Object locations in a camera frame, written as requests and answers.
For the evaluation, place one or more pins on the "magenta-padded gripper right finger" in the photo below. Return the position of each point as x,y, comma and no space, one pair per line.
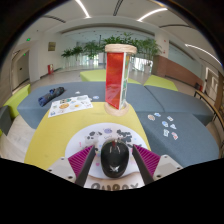
148,160

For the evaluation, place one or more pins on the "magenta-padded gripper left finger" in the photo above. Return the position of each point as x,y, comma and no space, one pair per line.
80,161

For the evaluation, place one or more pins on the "black computer mouse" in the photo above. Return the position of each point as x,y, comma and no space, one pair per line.
115,158

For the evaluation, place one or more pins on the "scattered small stickers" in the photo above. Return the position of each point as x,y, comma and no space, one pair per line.
165,125

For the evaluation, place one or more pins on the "white sticker sheet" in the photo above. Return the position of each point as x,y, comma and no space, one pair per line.
70,106

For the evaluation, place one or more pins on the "long grey upholstered bench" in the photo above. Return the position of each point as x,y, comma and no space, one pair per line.
143,96

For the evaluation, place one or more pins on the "dark blue folded umbrella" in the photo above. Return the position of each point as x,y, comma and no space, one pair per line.
50,96

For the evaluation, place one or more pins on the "lime green upholstered bench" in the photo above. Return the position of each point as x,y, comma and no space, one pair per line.
16,100
161,82
93,76

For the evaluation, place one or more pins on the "dark grey ottoman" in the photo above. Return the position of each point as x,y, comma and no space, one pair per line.
5,120

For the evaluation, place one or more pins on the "red panel stand wooden ends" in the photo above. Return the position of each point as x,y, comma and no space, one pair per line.
115,80

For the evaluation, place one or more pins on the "brown wooden counter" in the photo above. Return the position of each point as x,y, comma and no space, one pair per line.
176,70

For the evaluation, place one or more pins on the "red fire extinguisher cabinet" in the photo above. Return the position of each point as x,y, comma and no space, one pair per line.
50,69

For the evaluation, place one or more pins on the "row of potted plants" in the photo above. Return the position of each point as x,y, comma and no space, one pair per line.
90,50

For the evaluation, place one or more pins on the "green exit sign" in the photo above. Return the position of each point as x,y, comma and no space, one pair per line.
28,39

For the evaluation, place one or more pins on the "ceiling strip lights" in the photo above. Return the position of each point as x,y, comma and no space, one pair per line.
82,8

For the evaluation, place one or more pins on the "brown wall plaque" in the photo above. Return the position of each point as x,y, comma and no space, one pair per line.
51,46

